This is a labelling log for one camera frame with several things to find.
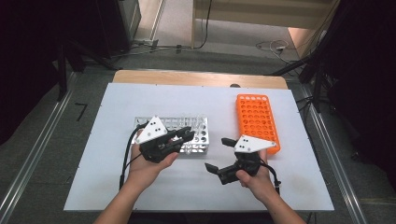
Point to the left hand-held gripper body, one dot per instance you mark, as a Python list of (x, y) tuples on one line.
[(152, 130)]

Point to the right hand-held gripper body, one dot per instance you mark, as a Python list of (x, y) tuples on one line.
[(252, 144)]

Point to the silver metal test tube rack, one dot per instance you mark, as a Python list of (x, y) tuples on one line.
[(199, 146)]

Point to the orange plastic test tube rack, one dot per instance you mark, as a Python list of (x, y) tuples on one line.
[(257, 118)]

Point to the person's right hand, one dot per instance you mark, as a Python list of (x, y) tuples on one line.
[(260, 185)]

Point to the person's left hand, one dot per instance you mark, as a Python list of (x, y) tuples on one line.
[(144, 172)]

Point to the person's dark clothing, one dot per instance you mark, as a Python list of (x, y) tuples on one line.
[(202, 219)]

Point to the dark table grommet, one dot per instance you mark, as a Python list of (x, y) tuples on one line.
[(235, 85)]

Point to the black metal stand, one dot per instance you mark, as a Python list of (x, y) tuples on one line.
[(62, 71), (318, 87)]

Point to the grey cabinet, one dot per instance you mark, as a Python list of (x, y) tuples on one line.
[(129, 15)]

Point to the light wooden furniture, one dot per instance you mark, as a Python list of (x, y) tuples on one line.
[(264, 15)]

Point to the black curtain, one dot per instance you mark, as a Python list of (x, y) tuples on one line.
[(25, 62), (367, 77)]

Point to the aluminium floor rail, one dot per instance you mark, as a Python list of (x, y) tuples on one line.
[(348, 193), (35, 146)]

